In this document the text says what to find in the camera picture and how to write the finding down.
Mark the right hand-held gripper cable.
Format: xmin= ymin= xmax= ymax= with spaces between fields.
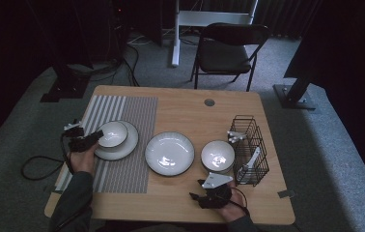
xmin=228 ymin=187 xmax=251 ymax=218

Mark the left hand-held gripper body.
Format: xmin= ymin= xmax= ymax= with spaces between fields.
xmin=62 ymin=119 xmax=90 ymax=150

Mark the grey striped placemat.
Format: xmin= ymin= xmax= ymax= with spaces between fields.
xmin=55 ymin=95 xmax=159 ymax=194

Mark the person's left hand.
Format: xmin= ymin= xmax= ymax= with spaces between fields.
xmin=69 ymin=143 xmax=100 ymax=178

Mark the black wire basket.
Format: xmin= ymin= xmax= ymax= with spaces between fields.
xmin=228 ymin=114 xmax=270 ymax=188

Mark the left hand-held gripper cable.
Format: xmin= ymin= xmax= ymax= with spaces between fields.
xmin=60 ymin=132 xmax=76 ymax=176

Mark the black folding chair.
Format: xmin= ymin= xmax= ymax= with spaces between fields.
xmin=189 ymin=22 xmax=270 ymax=92

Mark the hand-held gripper cable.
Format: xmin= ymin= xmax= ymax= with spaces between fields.
xmin=228 ymin=187 xmax=251 ymax=218
xmin=60 ymin=132 xmax=76 ymax=176

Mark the black looped floor cable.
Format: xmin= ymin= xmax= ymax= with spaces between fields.
xmin=20 ymin=155 xmax=67 ymax=181

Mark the black floor cable bundle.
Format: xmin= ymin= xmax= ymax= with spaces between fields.
xmin=68 ymin=30 xmax=141 ymax=88

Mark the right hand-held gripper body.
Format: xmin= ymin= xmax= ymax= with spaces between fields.
xmin=199 ymin=172 xmax=234 ymax=210

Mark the white bowl with dark rim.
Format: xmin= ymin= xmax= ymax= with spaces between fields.
xmin=97 ymin=121 xmax=129 ymax=149
xmin=200 ymin=140 xmax=236 ymax=172
xmin=203 ymin=165 xmax=234 ymax=176

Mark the white desk frame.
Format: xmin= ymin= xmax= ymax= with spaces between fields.
xmin=171 ymin=0 xmax=259 ymax=68

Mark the dark pleated curtain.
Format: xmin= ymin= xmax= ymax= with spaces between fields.
xmin=199 ymin=0 xmax=320 ymax=41

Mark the person's right hand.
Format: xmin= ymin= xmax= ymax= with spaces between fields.
xmin=218 ymin=181 xmax=248 ymax=223

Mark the dark computer tower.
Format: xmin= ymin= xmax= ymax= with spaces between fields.
xmin=106 ymin=0 xmax=130 ymax=62

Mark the black stand with bolted base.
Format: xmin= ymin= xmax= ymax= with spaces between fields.
xmin=272 ymin=75 xmax=318 ymax=111

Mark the black cloth panel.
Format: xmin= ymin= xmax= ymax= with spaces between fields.
xmin=283 ymin=0 xmax=365 ymax=201

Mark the stack of white spoons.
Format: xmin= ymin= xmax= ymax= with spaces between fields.
xmin=236 ymin=146 xmax=262 ymax=186

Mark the white plate with dark rim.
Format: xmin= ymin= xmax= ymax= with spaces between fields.
xmin=145 ymin=130 xmax=196 ymax=177
xmin=93 ymin=120 xmax=139 ymax=161

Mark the black stand base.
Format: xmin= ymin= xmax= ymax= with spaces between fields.
xmin=40 ymin=64 xmax=91 ymax=103

